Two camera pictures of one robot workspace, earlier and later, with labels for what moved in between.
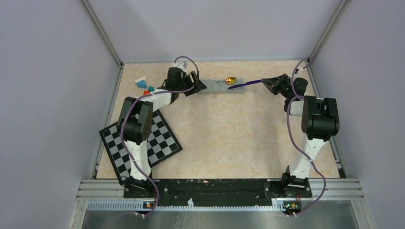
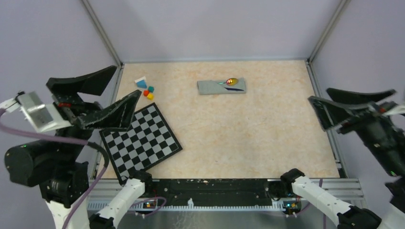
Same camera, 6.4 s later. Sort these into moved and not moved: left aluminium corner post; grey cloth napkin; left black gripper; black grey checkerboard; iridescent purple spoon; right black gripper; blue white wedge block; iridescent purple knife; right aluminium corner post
Moved: iridescent purple knife; right black gripper; left black gripper
Not moved: blue white wedge block; iridescent purple spoon; grey cloth napkin; right aluminium corner post; black grey checkerboard; left aluminium corner post
